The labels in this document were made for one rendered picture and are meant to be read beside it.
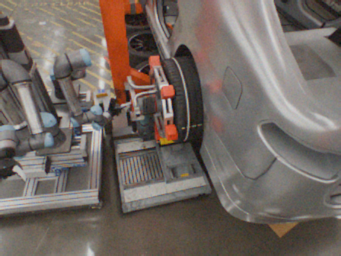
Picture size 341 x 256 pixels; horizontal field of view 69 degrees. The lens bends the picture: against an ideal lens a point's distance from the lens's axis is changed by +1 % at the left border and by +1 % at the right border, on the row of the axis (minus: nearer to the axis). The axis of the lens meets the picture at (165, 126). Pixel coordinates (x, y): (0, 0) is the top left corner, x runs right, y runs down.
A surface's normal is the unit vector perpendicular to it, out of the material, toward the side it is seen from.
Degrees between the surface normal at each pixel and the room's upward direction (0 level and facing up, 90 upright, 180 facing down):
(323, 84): 22
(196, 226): 0
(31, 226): 0
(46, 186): 0
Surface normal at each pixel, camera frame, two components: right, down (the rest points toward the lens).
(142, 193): 0.02, -0.66
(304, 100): -0.20, -0.44
